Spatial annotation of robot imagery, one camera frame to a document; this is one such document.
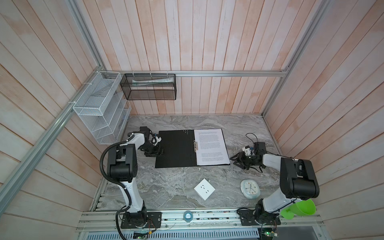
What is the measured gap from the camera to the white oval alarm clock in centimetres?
81

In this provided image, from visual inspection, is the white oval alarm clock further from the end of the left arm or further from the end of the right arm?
the end of the left arm

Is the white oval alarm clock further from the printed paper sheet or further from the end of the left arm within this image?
the end of the left arm

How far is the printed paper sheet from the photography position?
97cm

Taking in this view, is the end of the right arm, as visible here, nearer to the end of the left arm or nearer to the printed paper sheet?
the printed paper sheet

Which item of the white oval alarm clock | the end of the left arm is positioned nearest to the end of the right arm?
the white oval alarm clock

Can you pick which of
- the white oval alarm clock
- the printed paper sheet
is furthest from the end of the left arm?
the white oval alarm clock

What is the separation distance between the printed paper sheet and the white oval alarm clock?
0.15m
